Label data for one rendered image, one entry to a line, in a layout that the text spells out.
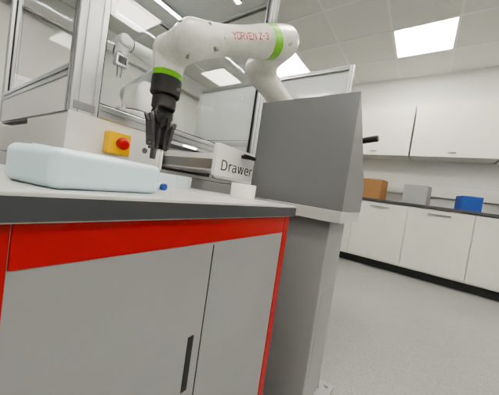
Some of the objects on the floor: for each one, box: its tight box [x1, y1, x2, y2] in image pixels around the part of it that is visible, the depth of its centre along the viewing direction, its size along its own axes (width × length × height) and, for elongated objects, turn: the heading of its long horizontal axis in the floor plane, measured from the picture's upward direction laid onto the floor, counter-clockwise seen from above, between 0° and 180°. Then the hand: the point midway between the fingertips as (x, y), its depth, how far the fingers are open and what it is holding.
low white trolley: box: [0, 162, 296, 395], centre depth 61 cm, size 58×62×76 cm
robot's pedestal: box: [262, 199, 359, 395], centre depth 97 cm, size 30×30×76 cm
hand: (156, 160), depth 79 cm, fingers closed, pressing on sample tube
